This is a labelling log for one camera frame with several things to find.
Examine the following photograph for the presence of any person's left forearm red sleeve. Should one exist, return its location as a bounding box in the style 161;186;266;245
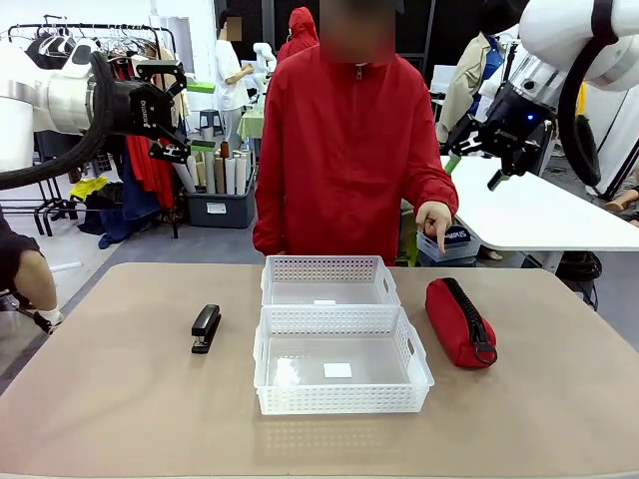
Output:
398;159;460;221

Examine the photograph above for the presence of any grey metal stool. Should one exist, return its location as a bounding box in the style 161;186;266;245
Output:
199;109;226;139

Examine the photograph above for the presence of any mannequin with beige coat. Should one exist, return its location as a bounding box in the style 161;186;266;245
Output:
436;0;520;146

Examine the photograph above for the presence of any person in white shirt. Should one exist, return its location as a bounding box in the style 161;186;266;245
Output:
214;9;256;144

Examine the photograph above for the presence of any white board panel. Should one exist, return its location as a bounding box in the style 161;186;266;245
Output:
596;87;639;200

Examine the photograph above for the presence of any green metal frame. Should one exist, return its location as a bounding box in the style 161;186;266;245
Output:
398;199;419;266

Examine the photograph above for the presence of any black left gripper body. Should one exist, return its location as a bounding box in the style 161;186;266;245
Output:
112;79;177;140

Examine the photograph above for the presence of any person in red jacket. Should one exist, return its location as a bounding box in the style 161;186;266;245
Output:
252;0;460;268

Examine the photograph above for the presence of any yellow cloth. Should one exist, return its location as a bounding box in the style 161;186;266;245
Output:
69;176;110;202

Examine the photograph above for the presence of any white rounded table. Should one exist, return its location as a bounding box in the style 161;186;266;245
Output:
438;154;639;274

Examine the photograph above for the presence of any grey plastic storage bin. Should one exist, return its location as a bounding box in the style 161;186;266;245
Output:
185;169;259;230

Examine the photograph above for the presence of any black metal clothes rack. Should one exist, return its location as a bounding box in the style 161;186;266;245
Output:
7;22;181;240

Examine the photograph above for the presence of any person in red hooded coat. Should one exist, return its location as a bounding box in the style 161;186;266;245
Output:
277;7;320;64

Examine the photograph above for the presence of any dark blue hanging garment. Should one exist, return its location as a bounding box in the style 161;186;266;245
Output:
97;149;161;249

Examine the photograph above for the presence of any red zippered pencil case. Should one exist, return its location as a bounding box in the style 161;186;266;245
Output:
424;276;499;369

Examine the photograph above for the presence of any seated person in dark shorts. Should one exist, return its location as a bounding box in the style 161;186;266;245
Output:
0;209;64;333

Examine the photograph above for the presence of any person's left hand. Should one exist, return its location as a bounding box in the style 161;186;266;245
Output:
414;202;454;254

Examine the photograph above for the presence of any white slanted paper roll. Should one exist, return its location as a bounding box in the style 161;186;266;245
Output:
172;154;198;195

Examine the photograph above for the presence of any black stapler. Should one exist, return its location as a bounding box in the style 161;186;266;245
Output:
191;303;223;355

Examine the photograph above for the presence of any black hanging garment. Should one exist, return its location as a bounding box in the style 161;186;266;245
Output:
24;32;76;71

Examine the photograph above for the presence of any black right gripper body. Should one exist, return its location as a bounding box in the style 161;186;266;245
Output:
486;82;555;156

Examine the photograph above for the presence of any table with green cloth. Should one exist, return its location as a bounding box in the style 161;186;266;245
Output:
237;107;271;146

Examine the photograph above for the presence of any beige mannequin leg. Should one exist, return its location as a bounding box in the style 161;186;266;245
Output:
601;192;639;214

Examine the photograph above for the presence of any small white storage basket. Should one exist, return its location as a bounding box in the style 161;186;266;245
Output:
416;228;481;263

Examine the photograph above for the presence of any red hanging garment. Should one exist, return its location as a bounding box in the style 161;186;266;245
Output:
124;134;177;211

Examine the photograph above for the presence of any black bag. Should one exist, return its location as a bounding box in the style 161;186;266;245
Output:
554;250;604;295

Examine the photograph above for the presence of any light grey paper roll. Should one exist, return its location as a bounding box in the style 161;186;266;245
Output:
203;149;218;196

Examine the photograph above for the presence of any white perforated plastic basket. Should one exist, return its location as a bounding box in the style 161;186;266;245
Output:
260;254;402;308
253;304;435;416

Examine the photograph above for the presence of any person's right forearm red sleeve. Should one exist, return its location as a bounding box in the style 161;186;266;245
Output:
252;189;287;256

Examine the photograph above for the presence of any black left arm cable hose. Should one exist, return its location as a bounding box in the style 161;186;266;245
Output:
0;49;119;192

